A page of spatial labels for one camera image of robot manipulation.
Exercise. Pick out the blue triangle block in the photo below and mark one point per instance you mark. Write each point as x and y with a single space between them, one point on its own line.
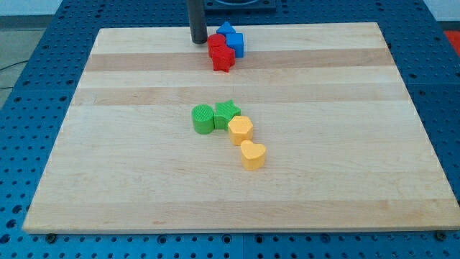
225 29

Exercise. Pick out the blue cube block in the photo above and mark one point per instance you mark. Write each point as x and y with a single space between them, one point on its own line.
236 42

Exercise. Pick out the red star block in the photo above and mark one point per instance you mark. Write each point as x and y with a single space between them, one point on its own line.
223 58

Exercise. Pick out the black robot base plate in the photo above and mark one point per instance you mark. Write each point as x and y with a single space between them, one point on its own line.
239 5

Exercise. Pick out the green star block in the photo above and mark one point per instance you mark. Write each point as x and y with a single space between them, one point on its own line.
224 113

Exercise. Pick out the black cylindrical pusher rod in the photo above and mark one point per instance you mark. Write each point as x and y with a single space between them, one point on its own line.
197 21

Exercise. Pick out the light wooden board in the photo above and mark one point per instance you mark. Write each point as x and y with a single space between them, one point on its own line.
346 149

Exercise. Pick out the green cylinder block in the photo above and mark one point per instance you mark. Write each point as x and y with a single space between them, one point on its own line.
202 117

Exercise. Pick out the red cylinder block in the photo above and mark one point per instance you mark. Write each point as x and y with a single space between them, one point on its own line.
215 40

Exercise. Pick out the yellow heart block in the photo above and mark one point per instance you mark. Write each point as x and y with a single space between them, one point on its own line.
253 155

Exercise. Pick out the yellow hexagon block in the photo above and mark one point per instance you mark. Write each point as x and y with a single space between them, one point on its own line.
240 128

